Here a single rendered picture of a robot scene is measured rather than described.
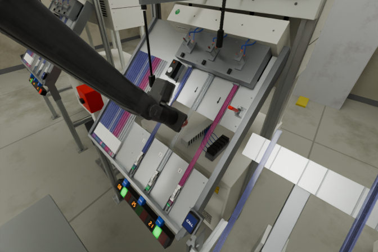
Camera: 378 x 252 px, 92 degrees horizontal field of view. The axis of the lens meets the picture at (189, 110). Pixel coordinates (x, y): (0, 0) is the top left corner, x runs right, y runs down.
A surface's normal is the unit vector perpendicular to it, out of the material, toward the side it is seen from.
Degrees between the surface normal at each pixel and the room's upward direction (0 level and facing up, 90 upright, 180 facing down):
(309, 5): 90
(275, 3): 90
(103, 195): 0
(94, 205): 0
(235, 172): 0
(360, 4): 81
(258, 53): 45
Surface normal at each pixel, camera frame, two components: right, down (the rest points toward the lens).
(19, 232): 0.02, -0.80
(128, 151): -0.47, -0.26
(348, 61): -0.61, 0.33
